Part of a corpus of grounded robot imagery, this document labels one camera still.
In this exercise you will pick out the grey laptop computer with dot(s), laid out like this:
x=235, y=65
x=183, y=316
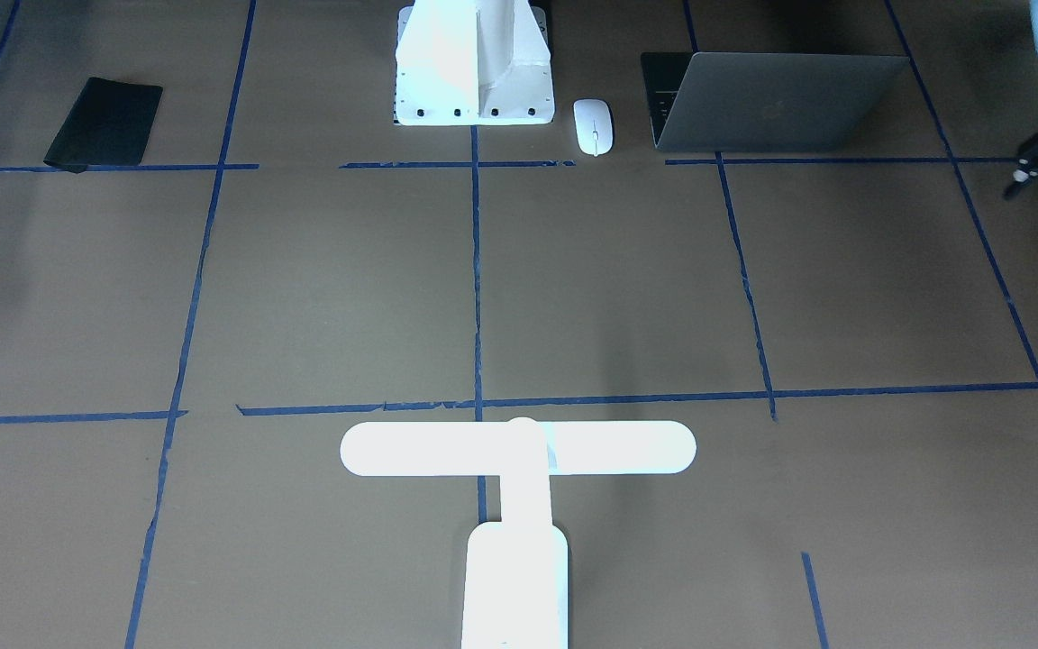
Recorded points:
x=762, y=102

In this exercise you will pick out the black mouse pad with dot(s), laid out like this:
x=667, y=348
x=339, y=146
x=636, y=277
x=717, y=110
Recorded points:
x=109, y=124

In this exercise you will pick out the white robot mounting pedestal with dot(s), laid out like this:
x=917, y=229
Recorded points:
x=473, y=63

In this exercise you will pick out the white desk lamp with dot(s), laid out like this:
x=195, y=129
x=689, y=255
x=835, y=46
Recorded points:
x=516, y=590

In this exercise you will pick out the white wireless mouse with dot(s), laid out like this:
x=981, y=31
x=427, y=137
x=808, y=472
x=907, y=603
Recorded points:
x=594, y=126

